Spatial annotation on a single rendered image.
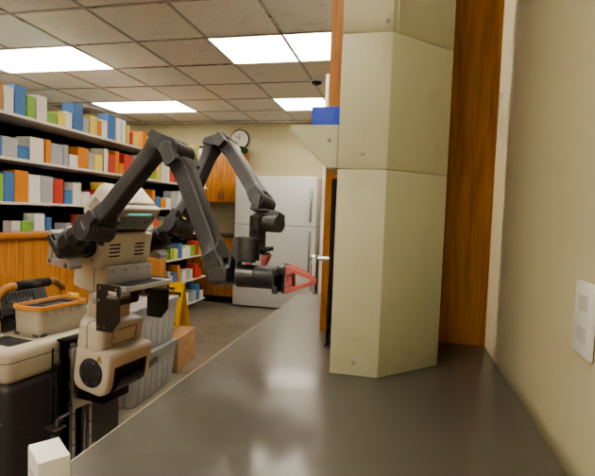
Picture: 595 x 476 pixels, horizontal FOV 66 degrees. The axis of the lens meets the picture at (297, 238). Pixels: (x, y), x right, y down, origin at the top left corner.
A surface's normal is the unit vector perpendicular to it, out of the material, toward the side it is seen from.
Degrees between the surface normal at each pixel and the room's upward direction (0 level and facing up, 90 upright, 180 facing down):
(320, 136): 90
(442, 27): 90
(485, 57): 90
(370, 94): 90
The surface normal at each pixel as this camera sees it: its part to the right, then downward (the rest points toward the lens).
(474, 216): -0.22, 0.04
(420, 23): 0.52, 0.07
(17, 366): 0.93, 0.05
